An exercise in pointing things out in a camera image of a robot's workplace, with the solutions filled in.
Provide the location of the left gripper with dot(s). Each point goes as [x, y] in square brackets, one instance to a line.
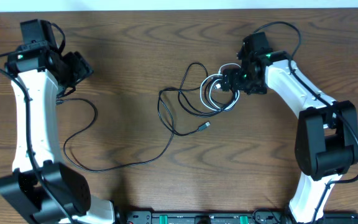
[84, 68]

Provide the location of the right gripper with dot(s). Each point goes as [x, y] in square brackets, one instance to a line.
[236, 83]

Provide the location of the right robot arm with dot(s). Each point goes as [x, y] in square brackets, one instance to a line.
[326, 144]

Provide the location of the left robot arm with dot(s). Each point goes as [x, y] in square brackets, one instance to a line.
[41, 188]

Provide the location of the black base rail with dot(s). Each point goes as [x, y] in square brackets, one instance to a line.
[147, 217]

